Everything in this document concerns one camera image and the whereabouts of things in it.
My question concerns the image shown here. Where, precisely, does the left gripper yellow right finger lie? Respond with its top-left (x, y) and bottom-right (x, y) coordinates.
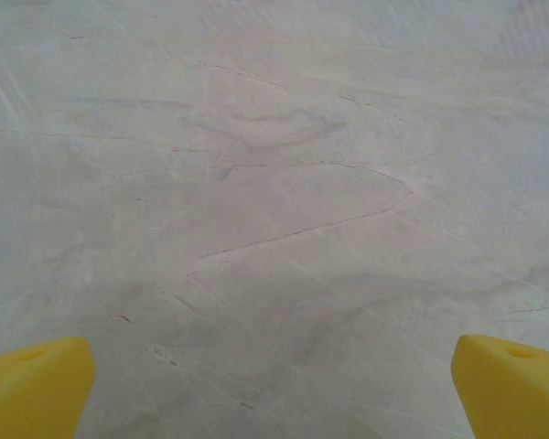
top-left (452, 334), bottom-right (549, 439)

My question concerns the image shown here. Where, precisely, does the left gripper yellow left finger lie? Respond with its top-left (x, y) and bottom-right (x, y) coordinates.
top-left (0, 337), bottom-right (96, 439)

